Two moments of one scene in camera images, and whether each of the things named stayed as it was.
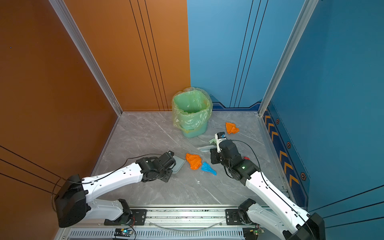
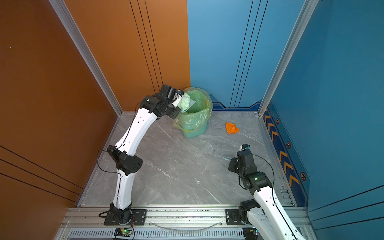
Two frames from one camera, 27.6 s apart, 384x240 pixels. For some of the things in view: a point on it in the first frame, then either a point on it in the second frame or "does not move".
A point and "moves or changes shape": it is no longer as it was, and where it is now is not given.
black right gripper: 214,154 → 233,162
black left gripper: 170,171 → 174,115
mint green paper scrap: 214,140 → 184,102
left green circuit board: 123,232 does not move
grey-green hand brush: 206,148 moves or changes shape
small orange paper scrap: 231,128 does not move
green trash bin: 194,132 does not move
